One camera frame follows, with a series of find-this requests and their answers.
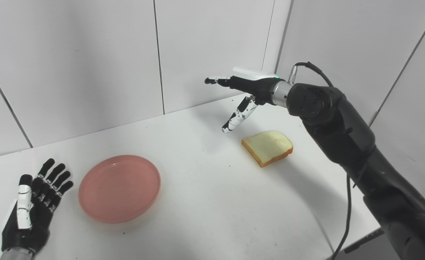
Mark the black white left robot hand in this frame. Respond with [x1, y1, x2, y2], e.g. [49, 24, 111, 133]
[1, 158, 74, 257]

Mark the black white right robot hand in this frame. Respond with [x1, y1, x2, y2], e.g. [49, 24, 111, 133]
[204, 66, 282, 134]

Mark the slice of white bread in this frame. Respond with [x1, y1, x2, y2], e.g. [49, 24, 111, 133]
[241, 130, 294, 168]

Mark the pink round plate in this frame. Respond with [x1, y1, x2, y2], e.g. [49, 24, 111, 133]
[78, 155, 162, 224]

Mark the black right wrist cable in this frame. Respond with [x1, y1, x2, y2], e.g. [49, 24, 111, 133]
[288, 61, 354, 260]

